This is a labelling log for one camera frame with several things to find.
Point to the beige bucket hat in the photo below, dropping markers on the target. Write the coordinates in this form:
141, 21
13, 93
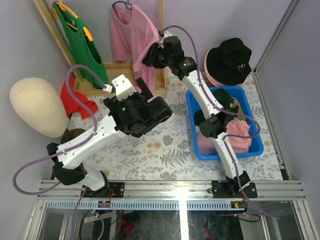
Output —
209, 63

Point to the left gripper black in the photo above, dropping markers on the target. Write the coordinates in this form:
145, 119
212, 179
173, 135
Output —
141, 92

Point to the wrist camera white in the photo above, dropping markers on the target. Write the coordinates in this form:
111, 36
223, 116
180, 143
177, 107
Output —
121, 86
163, 35

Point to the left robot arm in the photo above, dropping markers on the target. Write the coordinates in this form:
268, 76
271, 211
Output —
69, 167

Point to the pink t-shirt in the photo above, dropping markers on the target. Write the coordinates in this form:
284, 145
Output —
132, 34

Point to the cream foam mannequin head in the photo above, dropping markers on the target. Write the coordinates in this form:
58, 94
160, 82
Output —
38, 104

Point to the dark green cap in bin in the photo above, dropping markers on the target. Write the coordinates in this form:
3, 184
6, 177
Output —
224, 99

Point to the pink baseball cap in bin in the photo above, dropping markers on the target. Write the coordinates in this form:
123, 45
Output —
205, 146

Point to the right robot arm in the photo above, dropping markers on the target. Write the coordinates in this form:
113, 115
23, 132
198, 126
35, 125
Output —
214, 127

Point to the pink bucket hat strawberry logo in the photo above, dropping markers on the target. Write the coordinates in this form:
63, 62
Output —
212, 80

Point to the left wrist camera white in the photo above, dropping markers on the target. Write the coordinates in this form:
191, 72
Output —
121, 86

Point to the dark mannequin base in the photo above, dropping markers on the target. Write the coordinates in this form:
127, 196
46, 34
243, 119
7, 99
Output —
71, 134

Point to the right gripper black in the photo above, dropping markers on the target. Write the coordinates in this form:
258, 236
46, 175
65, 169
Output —
150, 59

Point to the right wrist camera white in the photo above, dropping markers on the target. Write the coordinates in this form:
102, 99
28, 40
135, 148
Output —
163, 35

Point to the black hat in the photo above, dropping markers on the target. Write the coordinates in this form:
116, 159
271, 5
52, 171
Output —
232, 62

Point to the floral table mat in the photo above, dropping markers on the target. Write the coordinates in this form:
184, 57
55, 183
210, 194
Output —
167, 152

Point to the aluminium rail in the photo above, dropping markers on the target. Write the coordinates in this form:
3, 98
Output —
167, 195

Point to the green tank top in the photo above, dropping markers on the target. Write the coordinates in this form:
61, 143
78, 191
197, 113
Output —
80, 40

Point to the wooden clothes rack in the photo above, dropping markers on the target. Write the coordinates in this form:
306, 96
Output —
114, 69

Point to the blue plastic bin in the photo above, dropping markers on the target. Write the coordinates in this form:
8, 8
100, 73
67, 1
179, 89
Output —
255, 149

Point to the pink cloth in bin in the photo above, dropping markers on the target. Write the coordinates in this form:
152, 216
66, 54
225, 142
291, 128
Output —
240, 128

